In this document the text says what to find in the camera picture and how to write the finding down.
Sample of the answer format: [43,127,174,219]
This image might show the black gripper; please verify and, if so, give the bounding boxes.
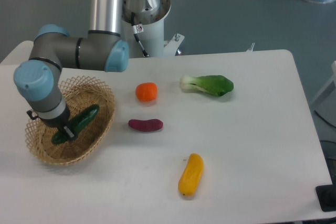
[26,106,76,139]

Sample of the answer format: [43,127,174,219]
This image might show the green cucumber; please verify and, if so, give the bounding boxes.
[51,104,100,145]

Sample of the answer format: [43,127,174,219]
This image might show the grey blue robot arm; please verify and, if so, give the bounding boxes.
[14,0,129,140]

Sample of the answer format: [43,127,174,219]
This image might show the woven wicker basket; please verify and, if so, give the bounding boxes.
[25,76,116,165]

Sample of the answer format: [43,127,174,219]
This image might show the purple sweet potato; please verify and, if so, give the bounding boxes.
[128,119,164,132]

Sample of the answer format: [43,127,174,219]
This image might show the orange tomato toy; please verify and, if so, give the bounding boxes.
[135,82,158,102]

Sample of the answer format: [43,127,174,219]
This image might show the white chair top left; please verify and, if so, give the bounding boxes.
[1,40,34,65]

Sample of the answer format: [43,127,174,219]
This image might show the yellow pepper toy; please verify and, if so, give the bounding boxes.
[178,153,204,197]

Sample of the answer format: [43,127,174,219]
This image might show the green bok choy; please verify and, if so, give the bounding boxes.
[180,75,234,97]

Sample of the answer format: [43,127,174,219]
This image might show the white furniture right edge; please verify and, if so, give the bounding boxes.
[309,61,335,108]

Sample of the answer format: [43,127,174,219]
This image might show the black device right edge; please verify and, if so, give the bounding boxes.
[316,185,335,212]

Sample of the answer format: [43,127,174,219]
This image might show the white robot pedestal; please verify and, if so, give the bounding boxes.
[122,0,185,58]

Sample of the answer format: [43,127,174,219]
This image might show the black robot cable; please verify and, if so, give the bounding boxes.
[130,11,150,57]

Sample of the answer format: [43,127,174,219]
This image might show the black floor cable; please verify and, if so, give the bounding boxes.
[314,109,336,127]

